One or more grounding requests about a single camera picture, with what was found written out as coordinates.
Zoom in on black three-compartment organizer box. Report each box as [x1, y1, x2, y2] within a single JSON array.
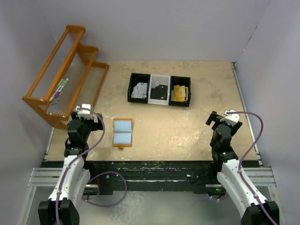
[[127, 73, 191, 107]]

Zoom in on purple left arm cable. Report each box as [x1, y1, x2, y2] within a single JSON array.
[[55, 109, 105, 225]]

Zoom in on orange wooden tiered rack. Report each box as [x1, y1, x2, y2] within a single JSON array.
[[22, 25, 109, 129]]

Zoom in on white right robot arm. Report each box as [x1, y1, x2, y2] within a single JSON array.
[[205, 110, 280, 225]]

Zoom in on black item in box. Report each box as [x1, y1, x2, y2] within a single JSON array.
[[150, 84, 168, 100]]

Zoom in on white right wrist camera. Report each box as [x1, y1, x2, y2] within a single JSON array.
[[220, 110, 240, 126]]

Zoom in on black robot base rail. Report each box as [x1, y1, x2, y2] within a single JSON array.
[[87, 161, 226, 198]]

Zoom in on white cards in box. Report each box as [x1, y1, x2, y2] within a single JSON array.
[[131, 82, 148, 99]]

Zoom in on yellow leather card holder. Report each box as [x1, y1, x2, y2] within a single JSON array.
[[112, 118, 133, 150]]

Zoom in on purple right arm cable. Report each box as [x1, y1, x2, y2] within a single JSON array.
[[226, 112, 277, 225]]

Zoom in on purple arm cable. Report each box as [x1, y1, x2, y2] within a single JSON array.
[[226, 112, 277, 225], [55, 109, 105, 225]]

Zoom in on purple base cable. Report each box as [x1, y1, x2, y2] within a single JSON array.
[[81, 172, 128, 207]]

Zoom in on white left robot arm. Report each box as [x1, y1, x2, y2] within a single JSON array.
[[38, 108, 105, 225]]

